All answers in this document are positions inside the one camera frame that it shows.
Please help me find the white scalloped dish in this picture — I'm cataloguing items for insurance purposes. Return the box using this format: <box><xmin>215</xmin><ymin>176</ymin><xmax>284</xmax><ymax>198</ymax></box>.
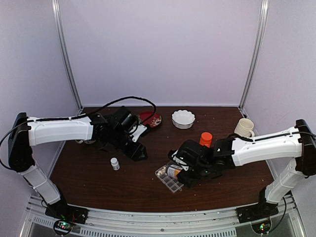
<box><xmin>171</xmin><ymin>110</ymin><xmax>196</xmax><ymax>129</ymax></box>

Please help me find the small white bottle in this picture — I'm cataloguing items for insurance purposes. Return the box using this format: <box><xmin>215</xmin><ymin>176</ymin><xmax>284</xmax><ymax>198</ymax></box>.
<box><xmin>110</xmin><ymin>157</ymin><xmax>120</xmax><ymax>170</ymax></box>

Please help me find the front aluminium rail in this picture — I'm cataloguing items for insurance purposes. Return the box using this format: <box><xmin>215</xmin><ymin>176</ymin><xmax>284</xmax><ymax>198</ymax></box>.
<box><xmin>24</xmin><ymin>192</ymin><xmax>304</xmax><ymax>237</ymax></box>

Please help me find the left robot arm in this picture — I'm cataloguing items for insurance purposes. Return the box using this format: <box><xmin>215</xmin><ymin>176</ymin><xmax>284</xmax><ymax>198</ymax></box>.
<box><xmin>8</xmin><ymin>106</ymin><xmax>149</xmax><ymax>219</ymax></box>

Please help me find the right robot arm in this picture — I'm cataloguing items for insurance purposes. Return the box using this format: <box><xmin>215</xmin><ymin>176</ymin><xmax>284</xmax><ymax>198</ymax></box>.
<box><xmin>168</xmin><ymin>119</ymin><xmax>316</xmax><ymax>218</ymax></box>

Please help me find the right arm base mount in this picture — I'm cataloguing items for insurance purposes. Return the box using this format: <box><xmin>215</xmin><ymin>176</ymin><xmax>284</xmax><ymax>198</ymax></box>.
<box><xmin>236</xmin><ymin>195</ymin><xmax>278</xmax><ymax>235</ymax></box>

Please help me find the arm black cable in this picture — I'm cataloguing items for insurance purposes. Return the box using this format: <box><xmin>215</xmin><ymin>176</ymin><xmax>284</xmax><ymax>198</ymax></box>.
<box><xmin>0</xmin><ymin>96</ymin><xmax>158</xmax><ymax>171</ymax></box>
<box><xmin>251</xmin><ymin>132</ymin><xmax>316</xmax><ymax>143</ymax></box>

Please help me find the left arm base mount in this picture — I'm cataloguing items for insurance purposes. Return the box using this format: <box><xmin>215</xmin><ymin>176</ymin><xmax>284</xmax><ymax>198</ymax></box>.
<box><xmin>45</xmin><ymin>198</ymin><xmax>88</xmax><ymax>237</ymax></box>

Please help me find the grey capped supplement bottle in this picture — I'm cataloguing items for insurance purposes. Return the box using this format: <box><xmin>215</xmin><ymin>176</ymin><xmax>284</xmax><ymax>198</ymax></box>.
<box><xmin>165</xmin><ymin>164</ymin><xmax>183</xmax><ymax>179</ymax></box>

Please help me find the right aluminium frame post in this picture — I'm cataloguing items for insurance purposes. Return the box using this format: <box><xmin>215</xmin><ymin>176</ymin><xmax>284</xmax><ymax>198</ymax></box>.
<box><xmin>238</xmin><ymin>0</ymin><xmax>269</xmax><ymax>112</ymax></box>

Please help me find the white cup at right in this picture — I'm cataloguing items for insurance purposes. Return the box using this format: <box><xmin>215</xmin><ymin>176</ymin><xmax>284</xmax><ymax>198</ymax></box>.
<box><xmin>234</xmin><ymin>118</ymin><xmax>255</xmax><ymax>137</ymax></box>

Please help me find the aluminium frame post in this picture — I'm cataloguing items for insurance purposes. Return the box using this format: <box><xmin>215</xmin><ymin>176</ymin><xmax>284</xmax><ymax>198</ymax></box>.
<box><xmin>51</xmin><ymin>0</ymin><xmax>83</xmax><ymax>110</ymax></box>
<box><xmin>238</xmin><ymin>0</ymin><xmax>269</xmax><ymax>112</ymax></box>

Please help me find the orange pill bottle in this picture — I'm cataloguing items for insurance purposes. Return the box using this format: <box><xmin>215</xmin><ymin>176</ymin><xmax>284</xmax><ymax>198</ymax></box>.
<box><xmin>199</xmin><ymin>132</ymin><xmax>213</xmax><ymax>148</ymax></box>

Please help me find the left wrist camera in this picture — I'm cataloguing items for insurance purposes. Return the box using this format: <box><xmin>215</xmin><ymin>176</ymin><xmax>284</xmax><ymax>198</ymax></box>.
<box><xmin>130</xmin><ymin>124</ymin><xmax>150</xmax><ymax>143</ymax></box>

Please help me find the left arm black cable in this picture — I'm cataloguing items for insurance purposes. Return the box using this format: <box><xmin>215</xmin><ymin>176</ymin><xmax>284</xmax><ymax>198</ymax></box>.
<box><xmin>0</xmin><ymin>96</ymin><xmax>158</xmax><ymax>171</ymax></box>

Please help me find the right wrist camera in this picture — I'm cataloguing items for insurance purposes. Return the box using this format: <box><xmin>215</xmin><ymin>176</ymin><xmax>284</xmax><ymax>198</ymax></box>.
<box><xmin>168</xmin><ymin>150</ymin><xmax>189</xmax><ymax>171</ymax></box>

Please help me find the floral mug yellow inside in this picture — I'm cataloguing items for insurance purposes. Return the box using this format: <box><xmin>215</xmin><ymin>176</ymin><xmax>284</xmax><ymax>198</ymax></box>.
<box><xmin>75</xmin><ymin>140</ymin><xmax>96</xmax><ymax>145</ymax></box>

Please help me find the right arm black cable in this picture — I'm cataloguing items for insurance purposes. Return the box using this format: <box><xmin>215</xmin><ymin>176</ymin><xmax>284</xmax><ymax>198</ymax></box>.
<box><xmin>251</xmin><ymin>132</ymin><xmax>316</xmax><ymax>143</ymax></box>

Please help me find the left aluminium frame post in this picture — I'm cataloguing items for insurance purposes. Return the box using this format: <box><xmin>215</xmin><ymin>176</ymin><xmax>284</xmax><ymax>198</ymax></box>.
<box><xmin>51</xmin><ymin>0</ymin><xmax>83</xmax><ymax>110</ymax></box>

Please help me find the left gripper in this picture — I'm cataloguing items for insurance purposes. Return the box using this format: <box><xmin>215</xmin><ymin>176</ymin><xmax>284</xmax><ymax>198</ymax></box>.
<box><xmin>109</xmin><ymin>128</ymin><xmax>148</xmax><ymax>162</ymax></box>

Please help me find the clear plastic pill organizer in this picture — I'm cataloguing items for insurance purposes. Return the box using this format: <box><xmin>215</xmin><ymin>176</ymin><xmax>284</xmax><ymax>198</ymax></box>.
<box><xmin>155</xmin><ymin>161</ymin><xmax>184</xmax><ymax>193</ymax></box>

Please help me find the red floral plate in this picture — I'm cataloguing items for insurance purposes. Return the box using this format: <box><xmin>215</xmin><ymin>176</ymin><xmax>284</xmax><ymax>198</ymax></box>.
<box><xmin>138</xmin><ymin>111</ymin><xmax>162</xmax><ymax>128</ymax></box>

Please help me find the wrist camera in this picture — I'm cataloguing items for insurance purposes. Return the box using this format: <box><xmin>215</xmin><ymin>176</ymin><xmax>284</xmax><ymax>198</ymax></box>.
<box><xmin>130</xmin><ymin>124</ymin><xmax>150</xmax><ymax>143</ymax></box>
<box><xmin>168</xmin><ymin>150</ymin><xmax>189</xmax><ymax>171</ymax></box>

